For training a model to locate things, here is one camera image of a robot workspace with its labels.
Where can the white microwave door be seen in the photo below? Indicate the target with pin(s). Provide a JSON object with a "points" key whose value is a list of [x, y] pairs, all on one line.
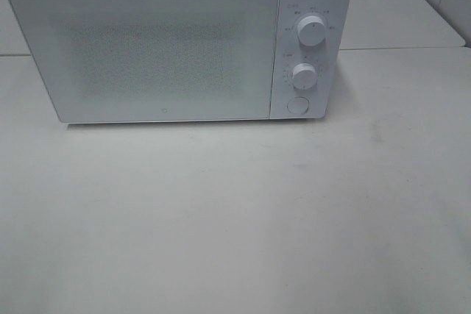
{"points": [[111, 61]]}

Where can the round white door button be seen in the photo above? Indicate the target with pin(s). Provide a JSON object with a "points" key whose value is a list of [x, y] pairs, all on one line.
{"points": [[298, 105]]}

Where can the upper white power knob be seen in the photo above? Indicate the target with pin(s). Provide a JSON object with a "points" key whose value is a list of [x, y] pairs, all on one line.
{"points": [[311, 30]]}

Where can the white timer knob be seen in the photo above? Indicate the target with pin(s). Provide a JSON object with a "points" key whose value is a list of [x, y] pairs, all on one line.
{"points": [[304, 76]]}

